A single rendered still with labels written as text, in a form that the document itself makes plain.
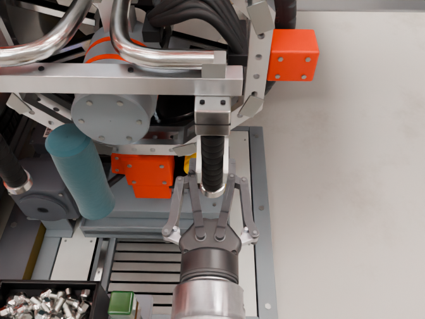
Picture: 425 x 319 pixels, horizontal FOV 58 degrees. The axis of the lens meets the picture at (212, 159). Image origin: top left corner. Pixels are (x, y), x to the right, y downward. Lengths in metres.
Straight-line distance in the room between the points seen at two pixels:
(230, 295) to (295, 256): 1.01
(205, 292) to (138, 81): 0.28
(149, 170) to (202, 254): 0.53
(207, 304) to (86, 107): 0.36
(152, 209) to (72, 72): 0.79
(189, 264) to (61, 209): 0.79
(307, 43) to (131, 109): 0.34
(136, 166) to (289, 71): 0.44
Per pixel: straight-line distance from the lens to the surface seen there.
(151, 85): 0.53
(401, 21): 2.71
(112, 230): 1.35
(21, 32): 0.94
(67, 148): 0.80
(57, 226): 1.47
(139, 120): 0.65
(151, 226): 1.34
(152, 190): 1.06
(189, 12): 0.54
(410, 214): 1.70
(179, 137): 0.93
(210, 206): 1.27
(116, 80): 0.54
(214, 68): 0.51
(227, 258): 0.49
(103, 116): 0.66
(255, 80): 0.77
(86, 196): 0.90
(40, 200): 1.21
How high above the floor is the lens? 1.31
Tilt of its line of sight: 52 degrees down
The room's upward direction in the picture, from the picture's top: straight up
